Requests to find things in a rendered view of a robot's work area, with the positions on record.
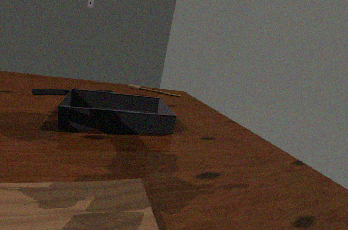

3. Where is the brown wooden board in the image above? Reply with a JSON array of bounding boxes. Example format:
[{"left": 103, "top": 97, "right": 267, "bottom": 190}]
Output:
[{"left": 0, "top": 178, "right": 160, "bottom": 230}]

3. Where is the grey metal roasting tin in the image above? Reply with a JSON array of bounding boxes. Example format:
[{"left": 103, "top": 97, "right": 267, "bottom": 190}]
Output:
[{"left": 58, "top": 88, "right": 177, "bottom": 134}]

